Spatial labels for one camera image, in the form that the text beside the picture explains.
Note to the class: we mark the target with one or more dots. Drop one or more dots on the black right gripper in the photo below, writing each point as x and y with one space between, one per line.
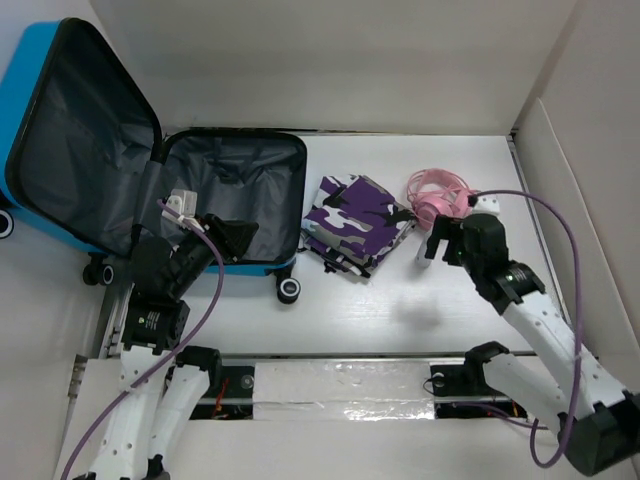
442 230

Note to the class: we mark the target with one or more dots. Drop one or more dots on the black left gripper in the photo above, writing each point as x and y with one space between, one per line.
233 235

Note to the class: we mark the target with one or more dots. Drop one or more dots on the small white bottle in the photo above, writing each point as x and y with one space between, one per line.
422 260

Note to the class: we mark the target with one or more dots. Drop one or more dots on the pink headphones with cable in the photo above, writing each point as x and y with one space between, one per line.
432 192

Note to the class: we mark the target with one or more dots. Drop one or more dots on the purple camouflage cloth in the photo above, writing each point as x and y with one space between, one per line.
354 224

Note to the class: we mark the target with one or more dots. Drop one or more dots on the blue child suitcase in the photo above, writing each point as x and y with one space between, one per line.
85 159

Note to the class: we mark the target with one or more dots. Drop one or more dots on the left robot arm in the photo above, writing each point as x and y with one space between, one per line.
162 376

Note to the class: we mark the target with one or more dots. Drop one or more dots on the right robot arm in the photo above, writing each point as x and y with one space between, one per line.
594 417

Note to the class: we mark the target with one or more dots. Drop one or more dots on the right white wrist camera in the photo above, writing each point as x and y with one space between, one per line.
486 204

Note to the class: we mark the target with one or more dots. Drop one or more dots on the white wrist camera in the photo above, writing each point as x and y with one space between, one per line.
180 207
486 204

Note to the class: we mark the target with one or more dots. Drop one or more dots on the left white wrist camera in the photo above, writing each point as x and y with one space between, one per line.
180 207

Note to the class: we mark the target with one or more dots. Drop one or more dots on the metal base rail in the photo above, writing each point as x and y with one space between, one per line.
232 400

